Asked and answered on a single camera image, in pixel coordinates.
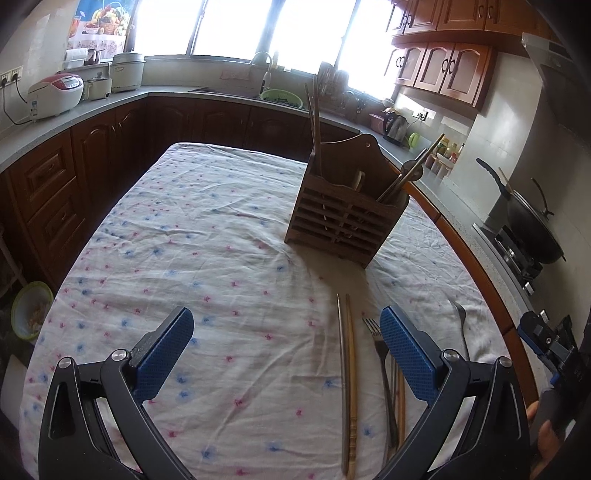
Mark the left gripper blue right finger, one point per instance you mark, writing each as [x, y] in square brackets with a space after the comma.
[475, 424]

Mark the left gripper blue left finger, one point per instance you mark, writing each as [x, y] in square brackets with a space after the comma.
[94, 424]

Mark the long dark wooden chopstick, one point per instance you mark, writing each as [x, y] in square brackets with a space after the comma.
[398, 185]

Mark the steel spoon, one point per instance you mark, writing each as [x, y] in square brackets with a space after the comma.
[412, 170]

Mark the light wooden chopstick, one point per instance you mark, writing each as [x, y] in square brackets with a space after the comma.
[318, 163]

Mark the kitchen faucet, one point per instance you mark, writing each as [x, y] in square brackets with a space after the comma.
[262, 59]

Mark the person right hand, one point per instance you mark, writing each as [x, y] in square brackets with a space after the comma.
[548, 445]

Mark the gas stove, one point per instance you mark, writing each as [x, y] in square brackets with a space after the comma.
[521, 267]

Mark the brown wooden chopstick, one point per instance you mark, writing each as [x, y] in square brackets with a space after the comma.
[401, 405]

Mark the black wok with lid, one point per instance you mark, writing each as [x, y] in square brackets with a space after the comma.
[526, 223]

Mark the green bowl on floor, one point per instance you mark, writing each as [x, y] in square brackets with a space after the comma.
[29, 310]

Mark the turned wooden chopstick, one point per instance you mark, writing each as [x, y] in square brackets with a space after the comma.
[351, 391]

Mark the steel chopstick on cloth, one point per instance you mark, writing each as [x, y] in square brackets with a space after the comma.
[343, 351]

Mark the steel fork in middle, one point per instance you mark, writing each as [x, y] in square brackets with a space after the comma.
[379, 343]

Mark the white floral tablecloth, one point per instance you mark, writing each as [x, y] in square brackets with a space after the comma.
[257, 392]

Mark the wooden utensil holder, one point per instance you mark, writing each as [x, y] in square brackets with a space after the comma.
[345, 206]

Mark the electric kettle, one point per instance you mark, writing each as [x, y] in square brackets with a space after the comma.
[395, 127]

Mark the upper wooden cabinets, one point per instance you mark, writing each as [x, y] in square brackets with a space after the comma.
[449, 48]

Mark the dish drying rack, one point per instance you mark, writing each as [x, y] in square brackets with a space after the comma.
[335, 94]

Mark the white red rice cooker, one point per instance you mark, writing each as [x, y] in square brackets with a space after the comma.
[54, 95]

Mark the small white appliance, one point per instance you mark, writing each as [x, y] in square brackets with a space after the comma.
[97, 88]

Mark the metal chopstick in holder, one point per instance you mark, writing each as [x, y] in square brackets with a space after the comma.
[315, 123]

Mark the green basin in sink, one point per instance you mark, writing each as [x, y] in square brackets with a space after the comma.
[281, 96]

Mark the white pot cooker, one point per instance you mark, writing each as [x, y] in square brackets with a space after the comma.
[126, 71]

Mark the fruit poster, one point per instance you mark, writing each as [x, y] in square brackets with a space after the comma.
[101, 25]

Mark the wall power outlet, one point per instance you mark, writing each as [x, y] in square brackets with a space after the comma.
[11, 76]

